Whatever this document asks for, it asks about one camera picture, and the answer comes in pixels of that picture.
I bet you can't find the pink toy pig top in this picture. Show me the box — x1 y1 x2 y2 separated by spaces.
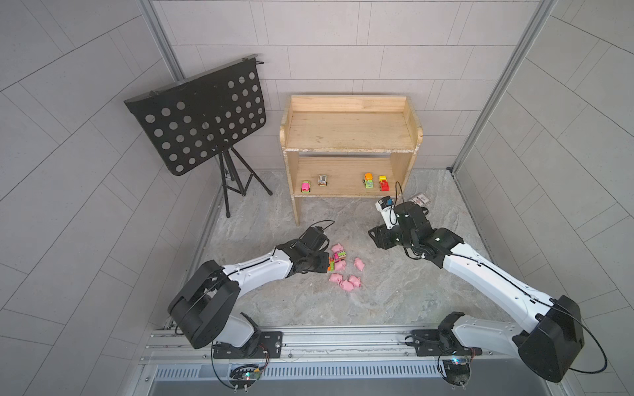
331 244 345 253

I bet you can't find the black perforated music stand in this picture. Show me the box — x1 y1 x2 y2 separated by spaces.
125 54 267 196

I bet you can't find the orange green mixer truck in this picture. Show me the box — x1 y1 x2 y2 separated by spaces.
363 173 374 189

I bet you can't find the pink toy pig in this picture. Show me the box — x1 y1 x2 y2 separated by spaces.
329 273 344 285
331 244 345 253
353 257 365 272
335 260 347 272
348 276 362 289
339 280 355 292

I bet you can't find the pink toy pig lower left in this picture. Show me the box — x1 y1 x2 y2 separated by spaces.
329 273 344 285

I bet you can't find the pink toy pig lower right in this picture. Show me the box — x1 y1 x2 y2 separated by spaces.
348 276 362 289

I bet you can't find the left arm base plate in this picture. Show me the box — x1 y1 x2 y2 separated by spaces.
212 331 284 360

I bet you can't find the pink toy pig middle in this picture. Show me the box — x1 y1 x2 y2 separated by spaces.
335 260 347 272

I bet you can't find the wooden two-tier shelf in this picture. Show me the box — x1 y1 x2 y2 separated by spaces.
280 95 424 223

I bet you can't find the aluminium mounting rail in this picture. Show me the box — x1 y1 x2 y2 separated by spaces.
139 323 553 367

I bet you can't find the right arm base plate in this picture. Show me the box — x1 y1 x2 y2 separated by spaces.
404 329 482 358

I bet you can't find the left controller board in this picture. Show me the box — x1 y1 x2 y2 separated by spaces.
229 364 265 382

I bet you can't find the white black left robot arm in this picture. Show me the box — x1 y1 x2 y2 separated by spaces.
168 224 330 359

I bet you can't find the pink toy pig bottom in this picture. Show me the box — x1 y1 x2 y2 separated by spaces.
339 280 355 292

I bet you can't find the red yellow toy truck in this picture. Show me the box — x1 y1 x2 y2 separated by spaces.
379 175 390 192

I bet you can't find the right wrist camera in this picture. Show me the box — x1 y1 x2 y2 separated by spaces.
376 196 398 230

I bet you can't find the controller board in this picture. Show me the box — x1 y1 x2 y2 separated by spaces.
229 364 265 382
442 359 472 387

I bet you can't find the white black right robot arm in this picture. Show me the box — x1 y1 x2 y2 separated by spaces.
368 196 589 383

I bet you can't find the small card box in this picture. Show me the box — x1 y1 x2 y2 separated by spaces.
409 193 431 207

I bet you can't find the right controller board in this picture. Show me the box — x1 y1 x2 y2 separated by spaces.
442 359 472 387

